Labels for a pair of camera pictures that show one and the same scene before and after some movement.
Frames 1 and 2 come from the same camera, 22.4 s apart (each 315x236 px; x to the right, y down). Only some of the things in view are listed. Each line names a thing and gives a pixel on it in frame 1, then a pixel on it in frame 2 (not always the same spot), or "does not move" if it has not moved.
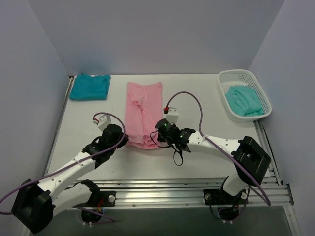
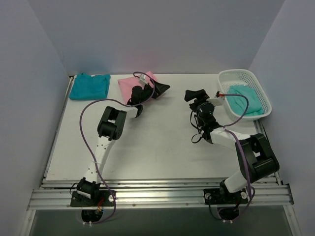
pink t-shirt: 143,109 → 127,84
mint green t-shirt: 244,100 does not move
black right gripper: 160,137 → 198,100
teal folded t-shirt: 90,87 does not move
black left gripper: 120,137 → 152,89
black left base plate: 102,198 does not move
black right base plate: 219,196 does not move
